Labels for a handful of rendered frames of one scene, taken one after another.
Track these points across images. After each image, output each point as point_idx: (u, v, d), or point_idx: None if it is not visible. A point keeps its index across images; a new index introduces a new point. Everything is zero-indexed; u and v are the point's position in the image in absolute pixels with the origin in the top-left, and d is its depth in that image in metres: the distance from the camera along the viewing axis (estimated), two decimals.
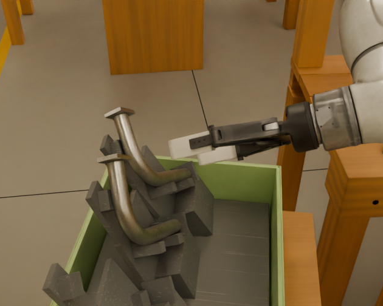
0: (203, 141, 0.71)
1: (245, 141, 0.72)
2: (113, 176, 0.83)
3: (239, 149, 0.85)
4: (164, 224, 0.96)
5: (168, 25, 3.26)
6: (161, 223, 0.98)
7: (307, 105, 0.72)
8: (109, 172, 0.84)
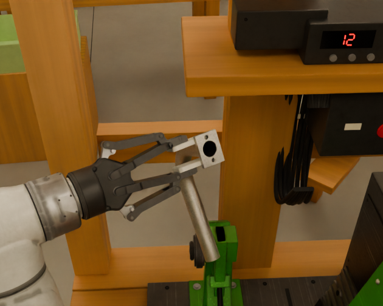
0: (172, 138, 0.79)
1: (137, 155, 0.77)
2: None
3: (172, 173, 0.79)
4: (197, 222, 0.92)
5: None
6: (205, 227, 0.93)
7: (75, 183, 0.69)
8: (208, 142, 0.81)
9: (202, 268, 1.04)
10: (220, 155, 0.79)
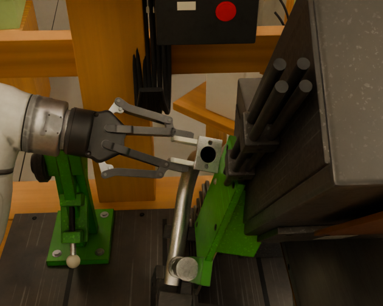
0: (180, 130, 0.80)
1: None
2: (205, 147, 0.82)
3: (164, 161, 0.79)
4: (174, 238, 0.89)
5: None
6: (179, 248, 0.88)
7: (71, 113, 0.74)
8: (212, 153, 0.81)
9: (46, 181, 0.94)
10: (215, 166, 0.78)
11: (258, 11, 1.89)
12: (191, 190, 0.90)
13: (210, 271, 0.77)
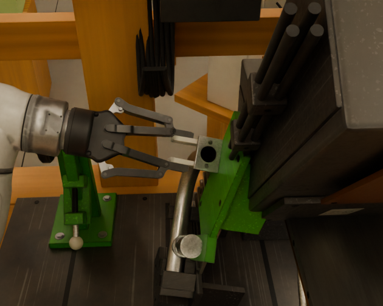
0: (180, 130, 0.80)
1: None
2: (204, 147, 0.82)
3: (164, 161, 0.79)
4: (173, 240, 0.88)
5: None
6: None
7: (71, 112, 0.74)
8: (212, 153, 0.81)
9: (49, 162, 0.94)
10: (215, 165, 0.78)
11: None
12: (191, 191, 0.90)
13: (214, 248, 0.77)
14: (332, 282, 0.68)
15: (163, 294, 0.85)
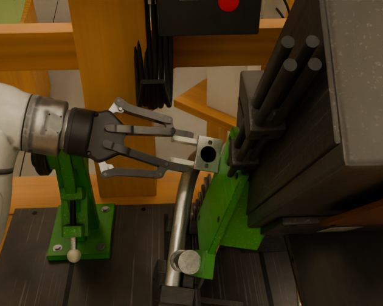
0: (180, 130, 0.80)
1: None
2: (204, 147, 0.82)
3: (164, 161, 0.79)
4: (174, 240, 0.88)
5: None
6: (179, 249, 0.88)
7: (71, 112, 0.74)
8: (212, 153, 0.81)
9: (47, 175, 0.93)
10: (215, 165, 0.78)
11: None
12: (191, 191, 0.90)
13: (213, 264, 0.76)
14: (331, 301, 0.67)
15: None
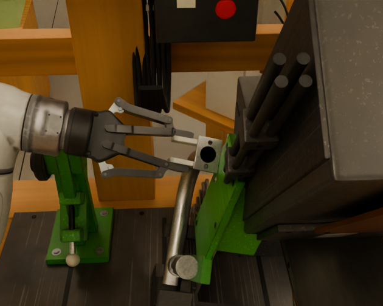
0: (180, 130, 0.80)
1: None
2: (205, 147, 0.82)
3: (164, 161, 0.79)
4: (172, 238, 0.89)
5: None
6: (178, 248, 0.88)
7: (71, 113, 0.74)
8: (212, 153, 0.81)
9: (45, 180, 0.94)
10: (214, 166, 0.78)
11: (258, 10, 1.89)
12: (191, 190, 0.90)
13: (210, 269, 0.77)
14: None
15: None
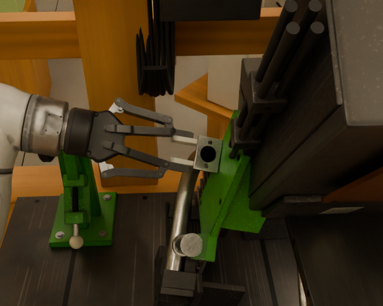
0: (180, 130, 0.80)
1: None
2: (204, 147, 0.82)
3: (164, 161, 0.79)
4: (173, 240, 0.88)
5: None
6: None
7: (71, 113, 0.74)
8: (212, 153, 0.81)
9: (49, 161, 0.94)
10: (214, 165, 0.78)
11: None
12: (191, 191, 0.90)
13: (214, 247, 0.77)
14: (332, 281, 0.68)
15: (163, 293, 0.85)
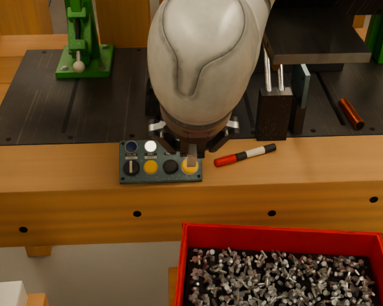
0: None
1: None
2: None
3: None
4: None
5: None
6: None
7: None
8: None
9: None
10: None
11: None
12: None
13: None
14: (287, 36, 0.83)
15: (153, 88, 1.01)
